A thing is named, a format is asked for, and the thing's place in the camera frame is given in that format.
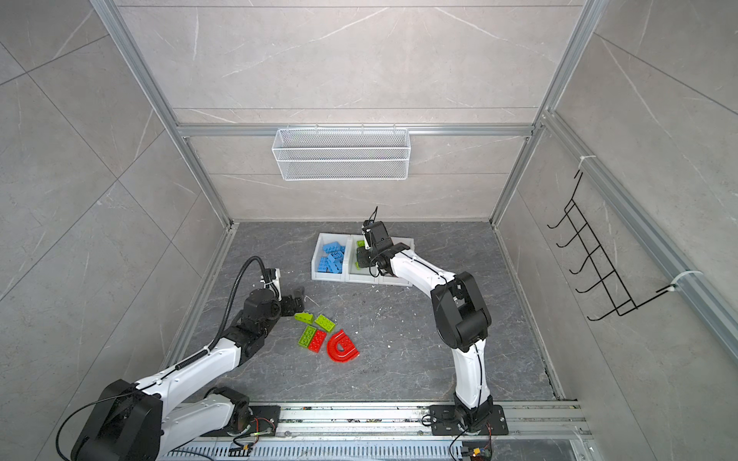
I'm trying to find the blue lego brick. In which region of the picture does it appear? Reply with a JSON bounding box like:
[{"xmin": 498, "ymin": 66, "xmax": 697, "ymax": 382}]
[
  {"xmin": 323, "ymin": 242, "xmax": 345, "ymax": 254},
  {"xmin": 334, "ymin": 249, "xmax": 345, "ymax": 271},
  {"xmin": 316, "ymin": 257, "xmax": 332, "ymax": 273},
  {"xmin": 328, "ymin": 257, "xmax": 342, "ymax": 274}
]

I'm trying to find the white three-compartment bin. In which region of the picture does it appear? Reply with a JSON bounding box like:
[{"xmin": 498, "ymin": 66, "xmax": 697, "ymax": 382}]
[{"xmin": 311, "ymin": 234, "xmax": 411, "ymax": 287}]

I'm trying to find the red lego brick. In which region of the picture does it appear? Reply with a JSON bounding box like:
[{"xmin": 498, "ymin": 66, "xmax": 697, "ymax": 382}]
[{"xmin": 307, "ymin": 330, "xmax": 327, "ymax": 353}]

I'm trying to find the red arch lego piece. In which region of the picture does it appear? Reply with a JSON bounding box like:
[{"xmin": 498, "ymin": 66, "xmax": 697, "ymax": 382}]
[{"xmin": 327, "ymin": 330, "xmax": 359, "ymax": 363}]

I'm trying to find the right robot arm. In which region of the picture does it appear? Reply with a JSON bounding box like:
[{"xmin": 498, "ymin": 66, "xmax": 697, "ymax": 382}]
[{"xmin": 357, "ymin": 218, "xmax": 494, "ymax": 432}]

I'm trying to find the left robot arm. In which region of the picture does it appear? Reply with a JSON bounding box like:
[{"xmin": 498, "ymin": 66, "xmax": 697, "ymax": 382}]
[{"xmin": 69, "ymin": 287, "xmax": 305, "ymax": 460}]

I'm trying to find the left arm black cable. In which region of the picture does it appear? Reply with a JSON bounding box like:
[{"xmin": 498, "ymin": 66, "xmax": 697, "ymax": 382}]
[{"xmin": 206, "ymin": 255, "xmax": 269, "ymax": 353}]

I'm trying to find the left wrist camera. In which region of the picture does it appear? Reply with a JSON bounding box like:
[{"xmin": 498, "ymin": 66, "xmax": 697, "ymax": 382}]
[{"xmin": 261, "ymin": 268, "xmax": 282, "ymax": 301}]

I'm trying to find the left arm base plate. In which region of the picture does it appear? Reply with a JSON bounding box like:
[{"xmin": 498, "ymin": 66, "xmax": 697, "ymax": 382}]
[{"xmin": 228, "ymin": 405, "xmax": 282, "ymax": 436}]

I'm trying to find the white wire mesh basket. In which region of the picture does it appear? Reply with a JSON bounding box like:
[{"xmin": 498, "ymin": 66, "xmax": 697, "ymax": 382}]
[{"xmin": 272, "ymin": 128, "xmax": 411, "ymax": 181}]

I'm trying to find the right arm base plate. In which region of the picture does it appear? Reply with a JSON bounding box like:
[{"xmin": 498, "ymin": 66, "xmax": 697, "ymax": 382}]
[{"xmin": 421, "ymin": 405, "xmax": 509, "ymax": 436}]

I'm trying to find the black wire hook rack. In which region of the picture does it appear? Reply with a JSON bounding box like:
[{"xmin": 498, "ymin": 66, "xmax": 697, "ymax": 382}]
[{"xmin": 546, "ymin": 170, "xmax": 703, "ymax": 323}]

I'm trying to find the metal front rail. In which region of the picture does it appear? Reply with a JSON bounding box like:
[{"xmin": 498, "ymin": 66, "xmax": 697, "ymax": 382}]
[{"xmin": 111, "ymin": 401, "xmax": 595, "ymax": 461}]

